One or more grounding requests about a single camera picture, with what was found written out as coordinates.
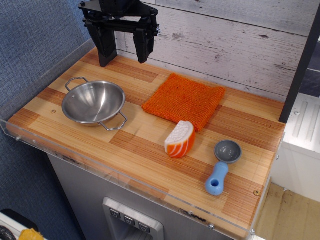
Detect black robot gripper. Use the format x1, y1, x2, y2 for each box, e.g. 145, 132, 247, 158
78, 0, 160, 64

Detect blue and grey scoop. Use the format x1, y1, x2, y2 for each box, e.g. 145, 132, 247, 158
205, 140, 243, 196

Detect orange knitted cloth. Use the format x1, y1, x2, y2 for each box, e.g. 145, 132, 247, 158
141, 73, 226, 132

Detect toy salmon sushi piece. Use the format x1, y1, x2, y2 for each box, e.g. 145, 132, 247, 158
164, 120, 196, 158

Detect clear acrylic edge guard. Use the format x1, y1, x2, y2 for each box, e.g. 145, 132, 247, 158
0, 40, 285, 240

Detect grey cabinet with dispenser panel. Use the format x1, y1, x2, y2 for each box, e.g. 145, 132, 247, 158
49, 155, 228, 240

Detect yellow object at corner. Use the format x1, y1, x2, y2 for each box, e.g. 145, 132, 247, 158
18, 228, 44, 240

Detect dark left frame post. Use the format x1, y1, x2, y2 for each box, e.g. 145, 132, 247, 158
99, 30, 118, 68

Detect dark frame post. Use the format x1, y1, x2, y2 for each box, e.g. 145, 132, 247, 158
278, 0, 320, 124
99, 30, 118, 68

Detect steel bowl with handles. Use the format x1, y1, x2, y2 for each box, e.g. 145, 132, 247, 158
61, 77, 128, 131

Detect dark right frame post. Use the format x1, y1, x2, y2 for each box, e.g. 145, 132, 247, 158
278, 0, 320, 124

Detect black corrugated hose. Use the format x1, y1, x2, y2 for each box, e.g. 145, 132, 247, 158
0, 225, 16, 240

